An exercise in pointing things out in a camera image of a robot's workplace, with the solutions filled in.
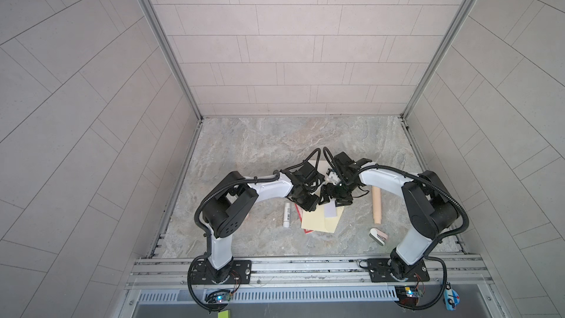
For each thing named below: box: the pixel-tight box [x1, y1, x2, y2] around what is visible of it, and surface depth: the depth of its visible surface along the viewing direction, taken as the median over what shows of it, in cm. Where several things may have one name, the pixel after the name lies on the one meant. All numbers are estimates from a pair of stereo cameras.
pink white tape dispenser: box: [368, 228, 389, 246], surface depth 79 cm
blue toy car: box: [443, 282, 461, 312], surface depth 67 cm
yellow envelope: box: [300, 203, 346, 234], surface depth 84 cm
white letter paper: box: [323, 198, 337, 218], surface depth 86 cm
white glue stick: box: [283, 202, 291, 228], surface depth 84 cm
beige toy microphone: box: [371, 185, 382, 225], surface depth 85 cm
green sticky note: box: [217, 309, 231, 318], surface depth 64 cm
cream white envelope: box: [317, 159, 332, 182], surface depth 85 cm
